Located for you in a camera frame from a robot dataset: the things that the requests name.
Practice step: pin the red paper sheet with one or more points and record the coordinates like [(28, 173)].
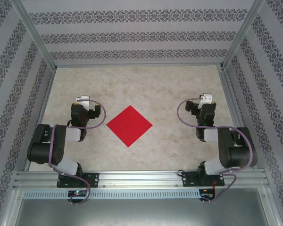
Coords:
[(129, 126)]

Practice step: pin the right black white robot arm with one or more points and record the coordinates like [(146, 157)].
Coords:
[(240, 153)]

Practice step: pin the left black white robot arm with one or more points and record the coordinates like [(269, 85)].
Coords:
[(44, 146)]

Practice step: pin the grey metal sheet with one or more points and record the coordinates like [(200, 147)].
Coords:
[(141, 212)]

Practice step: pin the aluminium table side rail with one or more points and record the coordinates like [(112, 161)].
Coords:
[(43, 106), (230, 94)]

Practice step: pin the aluminium frame cross bar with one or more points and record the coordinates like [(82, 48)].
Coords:
[(136, 65)]

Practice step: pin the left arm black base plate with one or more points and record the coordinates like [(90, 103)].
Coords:
[(94, 180)]

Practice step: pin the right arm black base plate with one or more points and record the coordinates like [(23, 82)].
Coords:
[(188, 179)]

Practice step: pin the aluminium frame post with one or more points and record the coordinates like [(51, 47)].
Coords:
[(35, 35), (241, 35)]

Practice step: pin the aluminium mounting rail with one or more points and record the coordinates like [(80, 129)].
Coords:
[(136, 179)]

